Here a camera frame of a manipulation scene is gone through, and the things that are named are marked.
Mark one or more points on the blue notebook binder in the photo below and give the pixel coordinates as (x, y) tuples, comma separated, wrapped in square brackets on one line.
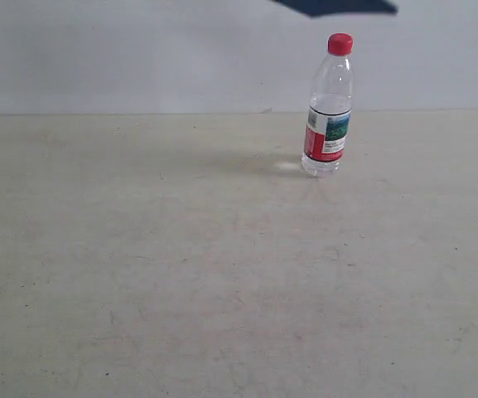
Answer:
[(321, 8)]

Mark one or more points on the clear plastic water bottle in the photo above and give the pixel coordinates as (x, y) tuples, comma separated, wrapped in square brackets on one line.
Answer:
[(329, 108)]

